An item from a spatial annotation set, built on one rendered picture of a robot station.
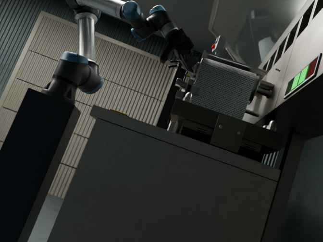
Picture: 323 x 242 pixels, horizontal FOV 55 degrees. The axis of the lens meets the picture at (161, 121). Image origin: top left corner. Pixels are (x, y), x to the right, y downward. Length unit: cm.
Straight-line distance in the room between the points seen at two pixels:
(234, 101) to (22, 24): 430
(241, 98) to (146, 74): 351
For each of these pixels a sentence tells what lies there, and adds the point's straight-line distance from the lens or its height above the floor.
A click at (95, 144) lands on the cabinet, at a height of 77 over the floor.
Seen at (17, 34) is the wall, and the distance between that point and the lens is 524.
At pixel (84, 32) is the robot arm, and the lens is 167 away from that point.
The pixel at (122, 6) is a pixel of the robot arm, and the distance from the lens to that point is 145.
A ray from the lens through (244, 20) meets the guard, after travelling 207.
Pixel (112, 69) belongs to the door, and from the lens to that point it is 479.
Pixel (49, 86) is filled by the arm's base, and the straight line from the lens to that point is 143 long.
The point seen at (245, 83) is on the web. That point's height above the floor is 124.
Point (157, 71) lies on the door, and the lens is 481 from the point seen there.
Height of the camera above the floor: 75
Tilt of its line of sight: 9 degrees up
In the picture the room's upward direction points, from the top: 20 degrees clockwise
